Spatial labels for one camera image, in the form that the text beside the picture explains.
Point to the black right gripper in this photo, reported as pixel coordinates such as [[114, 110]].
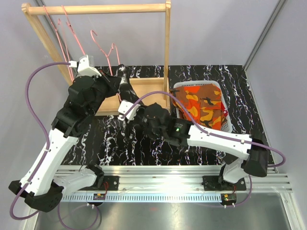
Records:
[[136, 119]]

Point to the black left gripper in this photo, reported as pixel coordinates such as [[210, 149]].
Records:
[[112, 82]]

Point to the black white patterned trousers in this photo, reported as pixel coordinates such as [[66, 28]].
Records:
[[126, 92]]

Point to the pink wire hanger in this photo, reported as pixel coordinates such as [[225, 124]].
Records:
[[113, 47], [62, 43], [72, 30]]

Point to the orange patterned trousers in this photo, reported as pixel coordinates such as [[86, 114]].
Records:
[[203, 102]]

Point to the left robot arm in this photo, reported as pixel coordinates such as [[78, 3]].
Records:
[[38, 187]]

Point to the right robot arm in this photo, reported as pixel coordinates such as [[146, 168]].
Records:
[[251, 155]]

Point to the wooden clothes rack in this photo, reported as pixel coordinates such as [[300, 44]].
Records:
[[153, 90]]

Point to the white plastic basket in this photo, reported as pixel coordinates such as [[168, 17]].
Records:
[[227, 125]]

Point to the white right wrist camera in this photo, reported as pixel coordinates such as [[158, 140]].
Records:
[[127, 110]]

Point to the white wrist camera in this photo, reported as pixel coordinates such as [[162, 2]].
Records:
[[127, 110], [85, 66]]

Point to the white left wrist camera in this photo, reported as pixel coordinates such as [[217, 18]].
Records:
[[85, 66]]

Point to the aluminium mounting rail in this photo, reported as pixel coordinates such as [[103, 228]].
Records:
[[185, 179]]

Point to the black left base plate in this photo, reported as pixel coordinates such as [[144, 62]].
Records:
[[110, 183]]

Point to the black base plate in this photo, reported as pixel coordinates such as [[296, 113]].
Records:
[[110, 183], [216, 183]]

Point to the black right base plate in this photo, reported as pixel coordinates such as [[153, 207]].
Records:
[[216, 183]]

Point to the white slotted cable duct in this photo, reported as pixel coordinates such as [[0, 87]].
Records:
[[150, 198]]

